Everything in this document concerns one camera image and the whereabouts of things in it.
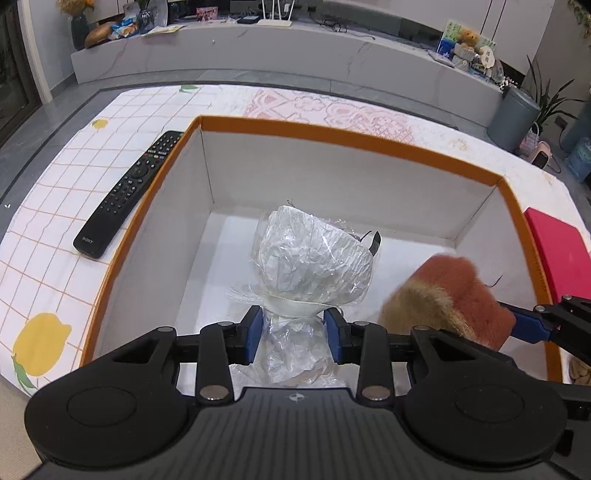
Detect brown sponge cake plush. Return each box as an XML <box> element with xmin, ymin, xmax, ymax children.
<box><xmin>378</xmin><ymin>255</ymin><xmax>516</xmax><ymax>350</ymax></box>

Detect white plastic bundle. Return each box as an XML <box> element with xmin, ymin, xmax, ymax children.
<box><xmin>228</xmin><ymin>205</ymin><xmax>382</xmax><ymax>391</ymax></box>

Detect brown knotted plush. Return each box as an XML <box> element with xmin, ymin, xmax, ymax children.
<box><xmin>569</xmin><ymin>357</ymin><xmax>591</xmax><ymax>385</ymax></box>

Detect red plastic container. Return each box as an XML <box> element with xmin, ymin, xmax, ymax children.
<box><xmin>525</xmin><ymin>208</ymin><xmax>591</xmax><ymax>303</ymax></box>

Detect orange cardboard box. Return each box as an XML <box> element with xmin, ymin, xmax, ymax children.
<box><xmin>82</xmin><ymin>116</ymin><xmax>550</xmax><ymax>390</ymax></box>

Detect blue water jug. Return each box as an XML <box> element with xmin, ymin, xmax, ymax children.
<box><xmin>566</xmin><ymin>137</ymin><xmax>591</xmax><ymax>183</ymax></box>

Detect black tv remote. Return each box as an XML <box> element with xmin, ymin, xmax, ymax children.
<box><xmin>73</xmin><ymin>130</ymin><xmax>184</xmax><ymax>259</ymax></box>

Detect pink space heater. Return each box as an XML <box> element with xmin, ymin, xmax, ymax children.
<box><xmin>529</xmin><ymin>141</ymin><xmax>552</xmax><ymax>169</ymax></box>

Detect white lace tablecloth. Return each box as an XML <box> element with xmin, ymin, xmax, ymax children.
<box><xmin>1</xmin><ymin>85</ymin><xmax>590</xmax><ymax>396</ymax></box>

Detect grey trash bin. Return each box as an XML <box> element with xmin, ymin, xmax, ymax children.
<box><xmin>487</xmin><ymin>87</ymin><xmax>540</xmax><ymax>152</ymax></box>

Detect snake plant pot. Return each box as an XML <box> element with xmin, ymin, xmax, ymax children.
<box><xmin>527</xmin><ymin>56</ymin><xmax>586</xmax><ymax>132</ymax></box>

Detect white marble tv console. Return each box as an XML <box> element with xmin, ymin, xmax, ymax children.
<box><xmin>71</xmin><ymin>23</ymin><xmax>502</xmax><ymax>126</ymax></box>

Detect teddy bear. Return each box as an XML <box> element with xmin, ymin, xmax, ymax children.
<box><xmin>457</xmin><ymin>27</ymin><xmax>480</xmax><ymax>50</ymax></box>

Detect white wifi router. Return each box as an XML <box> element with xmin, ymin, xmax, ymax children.
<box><xmin>257</xmin><ymin>0</ymin><xmax>296</xmax><ymax>28</ymax></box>

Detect green potted plant vase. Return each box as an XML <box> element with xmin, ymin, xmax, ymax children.
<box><xmin>136</xmin><ymin>0</ymin><xmax>156</xmax><ymax>34</ymax></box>

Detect brown round bread loaf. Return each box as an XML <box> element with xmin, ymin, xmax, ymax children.
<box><xmin>84</xmin><ymin>22</ymin><xmax>114</xmax><ymax>49</ymax></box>

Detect dark vase yellow flowers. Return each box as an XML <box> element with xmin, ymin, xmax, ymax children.
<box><xmin>56</xmin><ymin>0</ymin><xmax>95</xmax><ymax>51</ymax></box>

